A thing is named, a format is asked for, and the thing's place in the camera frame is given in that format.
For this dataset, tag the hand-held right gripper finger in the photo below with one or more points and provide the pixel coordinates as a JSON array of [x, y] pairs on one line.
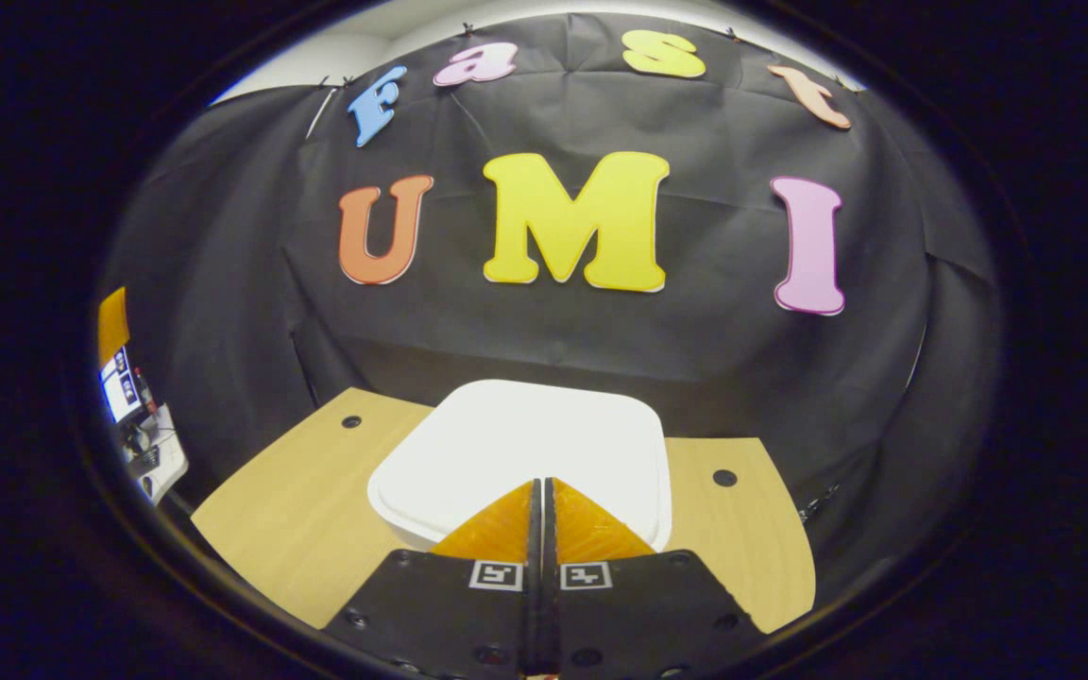
[[533, 604], [551, 604]]

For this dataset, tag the white desktop garbage bin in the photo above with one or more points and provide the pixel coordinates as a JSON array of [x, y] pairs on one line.
[[525, 434]]

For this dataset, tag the wooden desktop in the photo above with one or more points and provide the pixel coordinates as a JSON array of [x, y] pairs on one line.
[[289, 529]]

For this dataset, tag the black backdrop cloth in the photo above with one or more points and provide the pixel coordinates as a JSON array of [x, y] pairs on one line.
[[695, 340]]

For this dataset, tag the white side table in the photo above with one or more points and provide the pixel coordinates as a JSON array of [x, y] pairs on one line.
[[166, 467]]

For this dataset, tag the orange board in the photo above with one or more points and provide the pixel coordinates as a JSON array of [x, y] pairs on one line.
[[112, 326]]

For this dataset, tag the wall poster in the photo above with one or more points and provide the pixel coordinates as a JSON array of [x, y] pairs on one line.
[[119, 392]]

